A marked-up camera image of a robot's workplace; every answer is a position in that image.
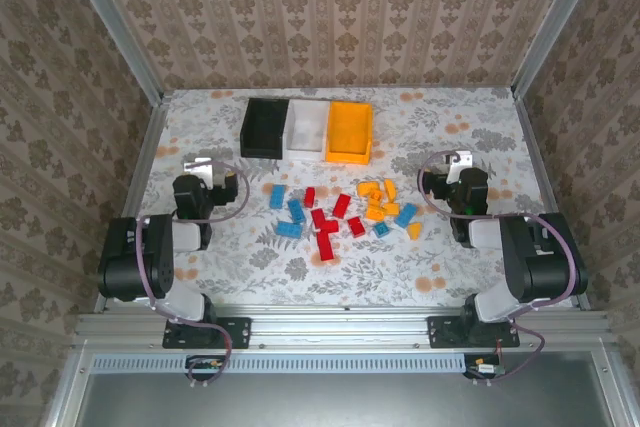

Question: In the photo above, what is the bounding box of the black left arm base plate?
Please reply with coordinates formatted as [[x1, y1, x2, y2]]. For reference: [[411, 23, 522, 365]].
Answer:
[[162, 316, 251, 350]]

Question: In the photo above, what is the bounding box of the white plastic bin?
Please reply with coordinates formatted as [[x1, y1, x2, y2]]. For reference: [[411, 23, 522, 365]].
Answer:
[[286, 99, 332, 162]]

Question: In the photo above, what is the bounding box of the aluminium mounting rail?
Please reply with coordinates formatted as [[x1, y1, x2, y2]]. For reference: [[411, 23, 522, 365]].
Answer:
[[74, 304, 614, 351]]

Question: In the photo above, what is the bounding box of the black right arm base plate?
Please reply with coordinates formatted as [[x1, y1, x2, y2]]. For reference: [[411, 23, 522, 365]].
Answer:
[[427, 315, 520, 350]]

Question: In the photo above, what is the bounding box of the small electronics board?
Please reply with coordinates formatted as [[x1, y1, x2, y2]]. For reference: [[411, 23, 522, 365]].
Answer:
[[185, 354, 226, 382], [464, 354, 506, 381]]

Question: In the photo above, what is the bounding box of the long red lego brick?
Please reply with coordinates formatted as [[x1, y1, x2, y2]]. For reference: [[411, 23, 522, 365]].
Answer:
[[316, 235, 338, 264]]

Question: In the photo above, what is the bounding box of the black plastic bin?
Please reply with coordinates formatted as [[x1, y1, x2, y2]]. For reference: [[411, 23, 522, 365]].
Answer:
[[239, 97, 291, 160]]

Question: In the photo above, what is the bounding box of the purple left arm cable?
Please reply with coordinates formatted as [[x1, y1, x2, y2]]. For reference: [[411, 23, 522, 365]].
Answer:
[[135, 160, 251, 391]]

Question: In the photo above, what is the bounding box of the grey slotted cable duct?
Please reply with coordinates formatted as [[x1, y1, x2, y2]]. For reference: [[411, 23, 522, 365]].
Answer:
[[92, 352, 469, 374]]

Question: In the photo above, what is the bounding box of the aluminium frame post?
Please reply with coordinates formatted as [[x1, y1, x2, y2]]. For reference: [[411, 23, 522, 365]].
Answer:
[[58, 0, 166, 104], [510, 0, 609, 98]]

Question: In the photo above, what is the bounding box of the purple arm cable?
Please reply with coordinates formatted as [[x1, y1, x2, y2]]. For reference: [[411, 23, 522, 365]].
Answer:
[[135, 160, 251, 391], [418, 150, 589, 388]]

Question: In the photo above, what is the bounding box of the aluminium table side rail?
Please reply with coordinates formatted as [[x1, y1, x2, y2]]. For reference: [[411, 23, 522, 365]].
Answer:
[[93, 94, 174, 313], [512, 89, 591, 311]]

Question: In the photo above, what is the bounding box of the orange plastic bin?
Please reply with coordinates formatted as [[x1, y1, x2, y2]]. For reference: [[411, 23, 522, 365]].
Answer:
[[324, 100, 374, 165]]

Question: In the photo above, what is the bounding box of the grey metal panel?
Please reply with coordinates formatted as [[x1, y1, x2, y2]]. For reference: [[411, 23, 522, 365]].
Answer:
[[74, 352, 616, 427]]

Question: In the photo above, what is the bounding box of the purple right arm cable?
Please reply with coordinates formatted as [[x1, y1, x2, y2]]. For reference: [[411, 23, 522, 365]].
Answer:
[[418, 150, 589, 388]]

